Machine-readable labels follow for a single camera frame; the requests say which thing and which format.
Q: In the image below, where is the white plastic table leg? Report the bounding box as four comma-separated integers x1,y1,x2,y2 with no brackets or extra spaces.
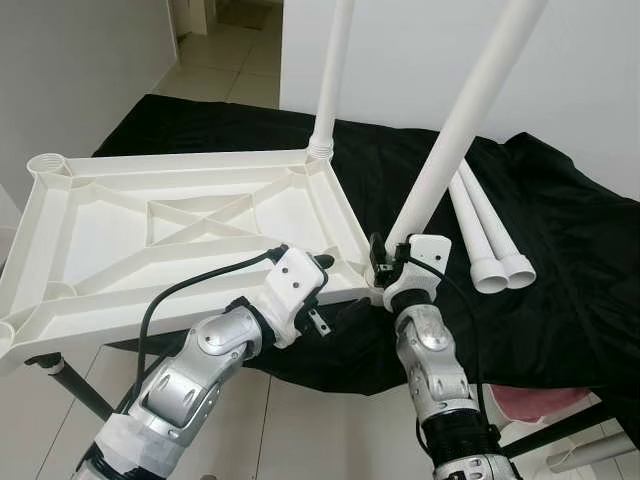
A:
458,158,538,291
385,0,551,256
308,0,357,161
447,165,511,296

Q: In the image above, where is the white plastic table top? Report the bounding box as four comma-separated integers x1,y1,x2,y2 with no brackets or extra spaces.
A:
0,148,386,376

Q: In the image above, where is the black table cloth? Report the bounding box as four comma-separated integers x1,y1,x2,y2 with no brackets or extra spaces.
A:
92,93,640,446

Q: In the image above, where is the pink cushion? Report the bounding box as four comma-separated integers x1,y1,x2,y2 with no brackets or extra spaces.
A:
495,385,591,426

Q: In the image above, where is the white plastic pipe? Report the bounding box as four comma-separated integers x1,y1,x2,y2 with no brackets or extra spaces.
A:
545,435,636,473

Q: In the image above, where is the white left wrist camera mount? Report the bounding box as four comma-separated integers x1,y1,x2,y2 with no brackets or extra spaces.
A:
262,245,326,349

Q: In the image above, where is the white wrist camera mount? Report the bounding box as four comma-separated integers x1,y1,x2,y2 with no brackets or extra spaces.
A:
262,245,326,349
383,233,453,311

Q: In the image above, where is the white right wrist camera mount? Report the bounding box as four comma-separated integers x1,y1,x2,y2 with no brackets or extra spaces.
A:
383,233,453,311

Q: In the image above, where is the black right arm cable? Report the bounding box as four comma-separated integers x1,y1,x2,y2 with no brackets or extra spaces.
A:
400,250,491,441

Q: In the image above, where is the white door frame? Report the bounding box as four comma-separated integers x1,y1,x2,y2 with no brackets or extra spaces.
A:
165,0,216,39

